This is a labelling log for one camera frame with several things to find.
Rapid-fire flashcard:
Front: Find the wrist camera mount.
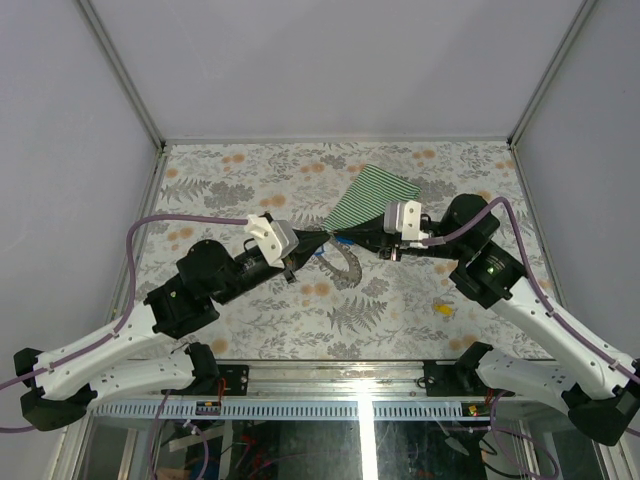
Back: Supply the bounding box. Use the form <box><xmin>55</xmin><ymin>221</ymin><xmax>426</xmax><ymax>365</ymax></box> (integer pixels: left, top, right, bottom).
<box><xmin>244</xmin><ymin>215</ymin><xmax>299</xmax><ymax>269</ymax></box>
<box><xmin>383</xmin><ymin>200</ymin><xmax>444</xmax><ymax>248</ymax></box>

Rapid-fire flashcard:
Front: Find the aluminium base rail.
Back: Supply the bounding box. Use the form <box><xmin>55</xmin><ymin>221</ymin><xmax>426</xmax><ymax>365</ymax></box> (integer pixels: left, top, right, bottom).
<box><xmin>72</xmin><ymin>357</ymin><xmax>611</xmax><ymax>421</ymax></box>

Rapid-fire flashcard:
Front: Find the yellow key tag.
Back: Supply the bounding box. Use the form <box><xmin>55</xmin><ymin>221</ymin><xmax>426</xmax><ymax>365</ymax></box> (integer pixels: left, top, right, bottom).
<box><xmin>432</xmin><ymin>299</ymin><xmax>456</xmax><ymax>317</ymax></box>

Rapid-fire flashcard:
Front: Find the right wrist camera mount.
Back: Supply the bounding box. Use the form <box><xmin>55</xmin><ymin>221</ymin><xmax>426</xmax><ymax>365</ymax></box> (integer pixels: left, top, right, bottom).
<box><xmin>383</xmin><ymin>200</ymin><xmax>444</xmax><ymax>248</ymax></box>

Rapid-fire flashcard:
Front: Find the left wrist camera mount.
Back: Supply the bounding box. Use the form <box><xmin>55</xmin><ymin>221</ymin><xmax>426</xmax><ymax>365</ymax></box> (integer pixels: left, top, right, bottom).
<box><xmin>244</xmin><ymin>215</ymin><xmax>299</xmax><ymax>269</ymax></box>

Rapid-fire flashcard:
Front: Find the green striped cloth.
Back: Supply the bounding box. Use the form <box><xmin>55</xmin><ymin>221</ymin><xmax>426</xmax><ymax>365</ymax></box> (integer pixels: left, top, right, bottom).
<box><xmin>322</xmin><ymin>164</ymin><xmax>421</xmax><ymax>232</ymax></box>

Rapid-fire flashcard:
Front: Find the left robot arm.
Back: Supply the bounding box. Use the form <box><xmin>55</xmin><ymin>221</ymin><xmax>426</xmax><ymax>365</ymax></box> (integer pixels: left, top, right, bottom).
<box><xmin>14</xmin><ymin>230</ymin><xmax>329</xmax><ymax>432</ymax></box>

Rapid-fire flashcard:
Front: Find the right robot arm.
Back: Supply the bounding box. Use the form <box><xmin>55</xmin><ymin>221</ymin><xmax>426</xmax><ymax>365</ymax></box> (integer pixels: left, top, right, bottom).
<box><xmin>336</xmin><ymin>194</ymin><xmax>639</xmax><ymax>446</ymax></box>

